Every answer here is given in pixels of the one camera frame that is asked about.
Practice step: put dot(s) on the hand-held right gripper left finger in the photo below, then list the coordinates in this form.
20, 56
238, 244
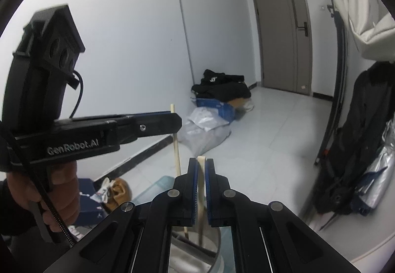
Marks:
193, 189

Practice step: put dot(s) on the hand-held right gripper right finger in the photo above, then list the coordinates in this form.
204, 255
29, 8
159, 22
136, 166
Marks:
209, 192

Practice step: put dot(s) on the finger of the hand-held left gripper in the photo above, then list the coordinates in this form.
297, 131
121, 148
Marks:
154, 126

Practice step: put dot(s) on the white cylindrical chopstick holder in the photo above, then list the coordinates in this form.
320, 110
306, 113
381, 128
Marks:
191, 260

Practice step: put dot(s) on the person's left hand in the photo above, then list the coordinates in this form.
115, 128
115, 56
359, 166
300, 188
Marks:
66, 196

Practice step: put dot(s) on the teal checked tablecloth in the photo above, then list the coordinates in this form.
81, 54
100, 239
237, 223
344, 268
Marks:
154, 189

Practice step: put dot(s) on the grey plastic bag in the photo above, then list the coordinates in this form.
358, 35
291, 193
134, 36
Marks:
203, 140

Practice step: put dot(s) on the white plastic bag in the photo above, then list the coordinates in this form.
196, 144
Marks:
205, 117

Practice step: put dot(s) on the blue cardboard box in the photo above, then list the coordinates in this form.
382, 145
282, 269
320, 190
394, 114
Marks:
220, 108

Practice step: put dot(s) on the white crumpled paper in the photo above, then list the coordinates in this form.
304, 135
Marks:
101, 192

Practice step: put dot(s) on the dark blue shoe box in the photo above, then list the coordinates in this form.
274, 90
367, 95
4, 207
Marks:
89, 209

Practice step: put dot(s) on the grey-brown door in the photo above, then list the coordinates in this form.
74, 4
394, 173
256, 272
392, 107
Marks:
277, 44

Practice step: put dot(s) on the black hanging coat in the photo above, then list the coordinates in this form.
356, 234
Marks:
355, 137

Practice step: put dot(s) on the silver folded umbrella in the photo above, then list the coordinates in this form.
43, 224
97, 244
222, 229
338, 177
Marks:
379, 177

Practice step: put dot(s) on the white hanging jacket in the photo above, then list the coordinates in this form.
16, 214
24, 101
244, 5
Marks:
364, 13

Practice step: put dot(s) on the black door frame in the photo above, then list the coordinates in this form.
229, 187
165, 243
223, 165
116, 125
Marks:
341, 75

